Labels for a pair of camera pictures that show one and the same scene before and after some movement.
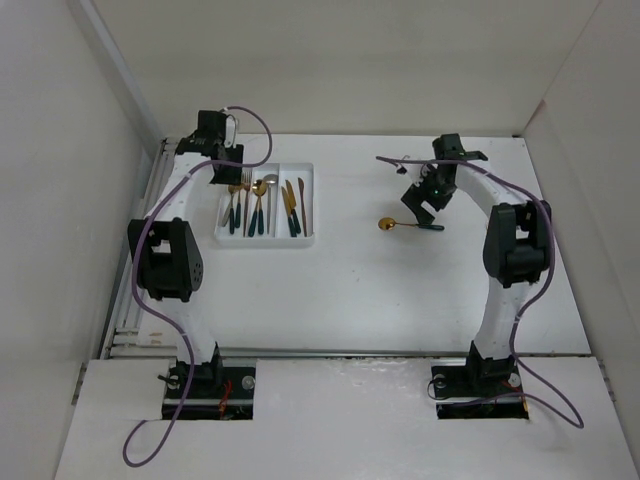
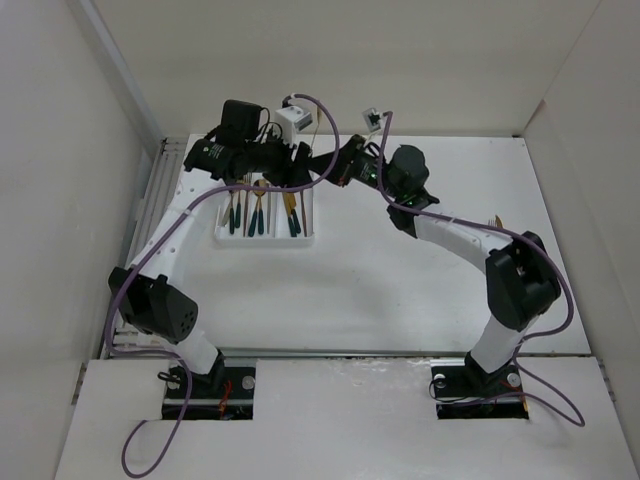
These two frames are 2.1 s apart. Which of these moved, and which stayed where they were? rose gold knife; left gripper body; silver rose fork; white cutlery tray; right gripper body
Moved: left gripper body; right gripper body
Stayed: silver rose fork; white cutlery tray; rose gold knife
